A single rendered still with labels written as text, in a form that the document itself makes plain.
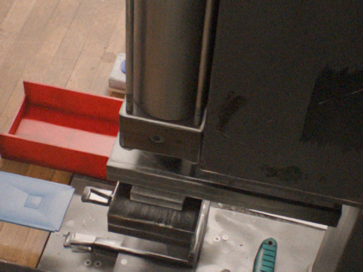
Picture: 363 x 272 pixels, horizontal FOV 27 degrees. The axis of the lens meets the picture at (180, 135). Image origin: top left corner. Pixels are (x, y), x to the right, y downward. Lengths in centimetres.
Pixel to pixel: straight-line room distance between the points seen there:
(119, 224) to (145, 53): 23
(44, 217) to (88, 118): 27
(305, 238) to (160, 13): 57
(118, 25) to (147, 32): 73
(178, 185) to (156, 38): 21
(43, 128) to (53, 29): 25
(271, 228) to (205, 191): 33
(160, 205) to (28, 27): 65
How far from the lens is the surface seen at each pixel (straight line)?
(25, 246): 110
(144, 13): 66
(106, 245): 99
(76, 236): 101
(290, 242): 112
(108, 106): 121
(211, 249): 110
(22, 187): 105
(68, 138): 121
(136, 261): 98
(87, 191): 105
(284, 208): 82
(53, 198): 103
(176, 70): 69
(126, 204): 84
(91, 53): 135
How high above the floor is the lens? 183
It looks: 50 degrees down
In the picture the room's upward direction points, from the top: 5 degrees clockwise
